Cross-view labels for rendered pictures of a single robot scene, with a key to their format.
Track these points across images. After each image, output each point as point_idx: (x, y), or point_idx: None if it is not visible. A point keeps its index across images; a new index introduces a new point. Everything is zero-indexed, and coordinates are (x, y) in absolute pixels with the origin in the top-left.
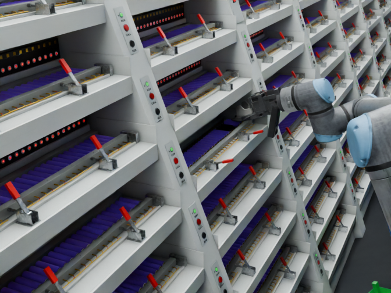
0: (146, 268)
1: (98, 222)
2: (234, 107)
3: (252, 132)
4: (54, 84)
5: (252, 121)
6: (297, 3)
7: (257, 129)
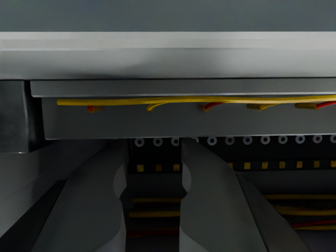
0: None
1: None
2: (75, 154)
3: (262, 67)
4: None
5: (34, 109)
6: None
7: (145, 61)
